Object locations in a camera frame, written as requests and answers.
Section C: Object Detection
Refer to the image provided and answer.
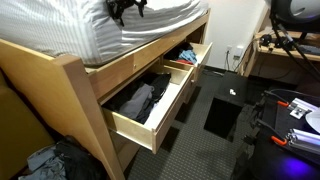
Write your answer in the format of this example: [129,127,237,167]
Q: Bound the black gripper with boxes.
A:
[105,0,148,27]

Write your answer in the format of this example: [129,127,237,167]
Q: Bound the wood drawer holding colourful clothes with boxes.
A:
[162,41,214,85]

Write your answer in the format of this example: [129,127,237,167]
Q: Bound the wood drawer holding black garment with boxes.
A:
[101,63,196,155]

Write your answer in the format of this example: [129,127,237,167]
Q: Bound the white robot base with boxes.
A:
[304,108,320,135]

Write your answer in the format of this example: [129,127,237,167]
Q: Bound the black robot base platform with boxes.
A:
[232,89,320,180]

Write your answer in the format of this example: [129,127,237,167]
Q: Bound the plain closed wood drawer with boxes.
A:
[109,130,141,172]

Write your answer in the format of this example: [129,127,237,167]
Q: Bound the light blue garment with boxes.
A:
[177,49,198,65]

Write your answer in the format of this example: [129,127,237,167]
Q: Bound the red garment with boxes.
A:
[175,59,195,66]

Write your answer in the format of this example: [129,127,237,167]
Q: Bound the black garment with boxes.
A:
[104,72,173,114]

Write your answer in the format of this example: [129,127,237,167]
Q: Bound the white striped bed mattress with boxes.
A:
[0,0,210,66]

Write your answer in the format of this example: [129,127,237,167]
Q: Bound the grey garment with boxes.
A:
[118,83,156,121]

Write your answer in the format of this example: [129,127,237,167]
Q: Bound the black computer tower case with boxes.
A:
[203,70,250,143]

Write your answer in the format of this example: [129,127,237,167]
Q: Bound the wooden desk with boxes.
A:
[239,28,320,84]

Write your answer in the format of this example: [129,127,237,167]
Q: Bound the black headphones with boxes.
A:
[259,33,295,52]

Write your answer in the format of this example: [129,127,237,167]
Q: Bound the black clothes pile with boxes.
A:
[53,135,105,180]

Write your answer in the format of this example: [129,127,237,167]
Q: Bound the grey clothes pile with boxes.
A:
[18,144,68,180]

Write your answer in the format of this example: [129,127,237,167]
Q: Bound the orange black bar clamp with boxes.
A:
[262,90,290,108]
[254,118,288,147]

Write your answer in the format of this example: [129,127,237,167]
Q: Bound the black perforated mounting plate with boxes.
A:
[272,99,320,163]

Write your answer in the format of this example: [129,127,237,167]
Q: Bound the white wall outlet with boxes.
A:
[233,45,245,61]

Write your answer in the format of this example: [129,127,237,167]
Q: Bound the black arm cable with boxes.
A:
[268,12,320,82]

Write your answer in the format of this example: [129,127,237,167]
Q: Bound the silver corner bracket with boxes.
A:
[289,105,308,120]

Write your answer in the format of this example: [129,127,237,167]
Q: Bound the silver aluminium extrusion post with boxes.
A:
[292,97,320,113]
[287,128,320,156]

